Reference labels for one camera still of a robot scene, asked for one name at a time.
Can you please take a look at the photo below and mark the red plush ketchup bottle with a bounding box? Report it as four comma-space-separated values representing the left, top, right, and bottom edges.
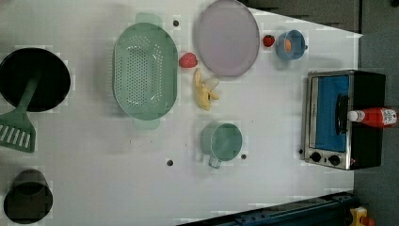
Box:
347, 107, 398, 128

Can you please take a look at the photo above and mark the peeled banana toy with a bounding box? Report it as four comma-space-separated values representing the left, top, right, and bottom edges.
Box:
195, 68, 219, 111

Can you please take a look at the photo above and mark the mint green mug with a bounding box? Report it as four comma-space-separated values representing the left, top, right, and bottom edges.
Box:
200, 121, 243, 169

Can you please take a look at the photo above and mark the pink strawberry toy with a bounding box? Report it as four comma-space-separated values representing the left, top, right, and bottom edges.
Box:
179, 53, 198, 68

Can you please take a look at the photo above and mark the mint green colander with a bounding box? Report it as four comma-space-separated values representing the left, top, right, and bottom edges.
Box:
113, 12, 178, 130

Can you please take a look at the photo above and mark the lilac oval plate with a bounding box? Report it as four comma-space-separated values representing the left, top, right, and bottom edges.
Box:
195, 0, 260, 76

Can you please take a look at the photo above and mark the red strawberry toy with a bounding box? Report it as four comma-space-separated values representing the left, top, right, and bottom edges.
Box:
263, 35, 275, 47

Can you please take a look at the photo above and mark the orange ball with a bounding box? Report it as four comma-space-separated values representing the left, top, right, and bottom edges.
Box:
284, 40, 292, 52

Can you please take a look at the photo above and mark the blue mug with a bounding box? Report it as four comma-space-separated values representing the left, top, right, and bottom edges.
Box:
276, 30, 308, 60

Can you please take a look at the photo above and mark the green slotted spatula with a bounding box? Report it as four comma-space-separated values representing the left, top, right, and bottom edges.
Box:
0, 74, 40, 153

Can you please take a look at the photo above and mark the black round pan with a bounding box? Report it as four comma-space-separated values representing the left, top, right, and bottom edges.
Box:
0, 47, 72, 113

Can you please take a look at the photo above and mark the black cylindrical cup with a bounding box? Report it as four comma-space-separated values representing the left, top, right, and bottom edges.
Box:
3, 169, 54, 224

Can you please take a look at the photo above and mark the blue metal frame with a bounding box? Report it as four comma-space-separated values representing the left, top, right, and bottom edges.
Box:
180, 192, 359, 226

